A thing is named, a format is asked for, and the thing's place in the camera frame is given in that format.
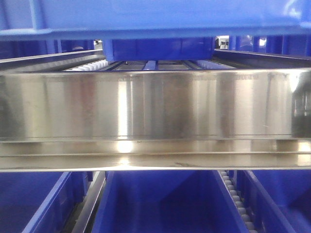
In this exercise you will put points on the large blue plastic bin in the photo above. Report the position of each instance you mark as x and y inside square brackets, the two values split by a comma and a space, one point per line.
[26, 20]

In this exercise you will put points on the upper shelf roller tracks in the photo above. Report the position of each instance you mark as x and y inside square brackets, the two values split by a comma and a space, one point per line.
[94, 60]

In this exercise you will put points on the right white roller track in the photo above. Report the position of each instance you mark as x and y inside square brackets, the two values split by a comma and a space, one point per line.
[238, 201]

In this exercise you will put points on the blue bin lower centre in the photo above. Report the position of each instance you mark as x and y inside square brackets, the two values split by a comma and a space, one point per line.
[167, 201]

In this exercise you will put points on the blue bin lower right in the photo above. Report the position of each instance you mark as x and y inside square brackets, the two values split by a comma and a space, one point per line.
[277, 201]

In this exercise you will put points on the blue bin lower left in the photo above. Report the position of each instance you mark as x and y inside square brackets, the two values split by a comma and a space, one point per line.
[40, 202]

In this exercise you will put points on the stainless steel shelf rail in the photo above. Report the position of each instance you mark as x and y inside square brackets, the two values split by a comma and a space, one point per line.
[203, 119]

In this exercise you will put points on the left roller track rail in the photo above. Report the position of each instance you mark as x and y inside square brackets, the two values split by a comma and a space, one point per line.
[83, 215]

